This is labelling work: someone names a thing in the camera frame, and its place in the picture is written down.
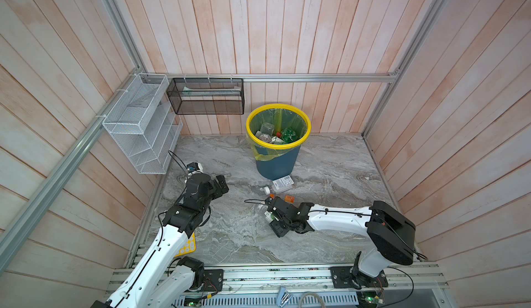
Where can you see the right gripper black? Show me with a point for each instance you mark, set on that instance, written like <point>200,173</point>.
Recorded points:
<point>276,229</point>

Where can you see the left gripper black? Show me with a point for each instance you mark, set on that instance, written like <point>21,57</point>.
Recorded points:
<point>218,192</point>

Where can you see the orange label small bottle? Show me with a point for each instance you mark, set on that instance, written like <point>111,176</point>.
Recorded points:
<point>289,199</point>

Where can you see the white label bottle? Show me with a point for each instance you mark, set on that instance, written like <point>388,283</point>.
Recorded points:
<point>277,141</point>

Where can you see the clear bottle white cap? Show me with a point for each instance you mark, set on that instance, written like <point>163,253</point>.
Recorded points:
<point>267,130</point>

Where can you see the lime label juice bottle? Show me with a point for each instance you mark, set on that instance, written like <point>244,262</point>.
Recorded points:
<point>269,216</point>

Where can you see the green plastic bottle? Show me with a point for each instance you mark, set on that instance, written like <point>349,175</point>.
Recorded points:
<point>288,135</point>

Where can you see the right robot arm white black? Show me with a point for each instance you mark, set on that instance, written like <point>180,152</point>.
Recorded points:
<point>392,235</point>

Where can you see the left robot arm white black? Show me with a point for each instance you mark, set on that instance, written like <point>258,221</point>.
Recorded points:
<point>143,287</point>

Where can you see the teal bin with yellow rim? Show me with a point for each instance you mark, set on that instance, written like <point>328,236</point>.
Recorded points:
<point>278,167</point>

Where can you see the yellow bin liner bag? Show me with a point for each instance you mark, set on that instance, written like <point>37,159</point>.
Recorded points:
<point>281,116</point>

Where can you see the yellow calculator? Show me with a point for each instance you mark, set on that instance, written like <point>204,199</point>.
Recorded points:
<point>189,247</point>

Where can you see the blue metal clip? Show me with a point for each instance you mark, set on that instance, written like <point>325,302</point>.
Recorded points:
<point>283,297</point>

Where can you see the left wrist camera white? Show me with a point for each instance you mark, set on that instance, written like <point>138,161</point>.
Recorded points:
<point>194,167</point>

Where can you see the black mesh wall basket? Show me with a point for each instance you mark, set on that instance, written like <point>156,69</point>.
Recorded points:
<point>195,96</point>

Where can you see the white wire mesh shelf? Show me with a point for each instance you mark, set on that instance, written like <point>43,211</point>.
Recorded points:
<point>143,124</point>

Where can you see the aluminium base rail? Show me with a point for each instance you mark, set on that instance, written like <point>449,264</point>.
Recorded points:
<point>419,285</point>

